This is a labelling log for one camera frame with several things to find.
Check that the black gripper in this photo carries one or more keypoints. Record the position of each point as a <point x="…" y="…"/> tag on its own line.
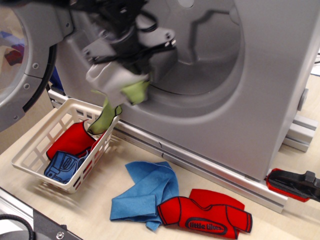
<point x="132" y="48"/>

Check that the green felt shirt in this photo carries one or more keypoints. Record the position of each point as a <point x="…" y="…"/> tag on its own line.
<point x="135" y="94"/>

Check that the grey felt cloth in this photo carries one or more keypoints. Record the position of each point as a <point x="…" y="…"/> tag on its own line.
<point x="109" y="79"/>

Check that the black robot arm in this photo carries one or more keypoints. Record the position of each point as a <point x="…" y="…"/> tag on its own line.
<point x="118" y="16"/>

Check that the grey toy washing machine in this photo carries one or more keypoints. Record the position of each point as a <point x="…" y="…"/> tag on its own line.
<point x="213" y="83"/>

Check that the white plastic laundry basket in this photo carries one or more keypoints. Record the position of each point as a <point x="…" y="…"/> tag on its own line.
<point x="32" y="157"/>

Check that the grey washer door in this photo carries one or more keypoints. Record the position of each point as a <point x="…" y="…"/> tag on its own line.
<point x="43" y="27"/>

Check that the red felt cloth in basket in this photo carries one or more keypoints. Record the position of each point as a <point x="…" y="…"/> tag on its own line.
<point x="75" y="141"/>

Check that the blue felt cloth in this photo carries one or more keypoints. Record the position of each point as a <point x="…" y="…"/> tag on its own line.
<point x="154" y="183"/>

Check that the blue felt pants in basket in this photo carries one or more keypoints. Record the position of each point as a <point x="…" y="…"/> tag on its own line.
<point x="64" y="165"/>

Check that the red felt shirt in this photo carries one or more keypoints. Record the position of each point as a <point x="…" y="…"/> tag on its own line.
<point x="208" y="212"/>

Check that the red black clamp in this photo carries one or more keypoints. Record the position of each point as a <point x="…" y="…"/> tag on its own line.
<point x="301" y="187"/>

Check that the aluminium rail under washer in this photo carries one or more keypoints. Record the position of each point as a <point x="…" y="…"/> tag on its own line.
<point x="219" y="131"/>

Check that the aluminium frame bottom left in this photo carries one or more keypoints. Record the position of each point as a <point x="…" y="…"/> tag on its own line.
<point x="11" y="205"/>

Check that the black bracket plate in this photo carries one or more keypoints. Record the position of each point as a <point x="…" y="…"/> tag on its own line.
<point x="47" y="229"/>

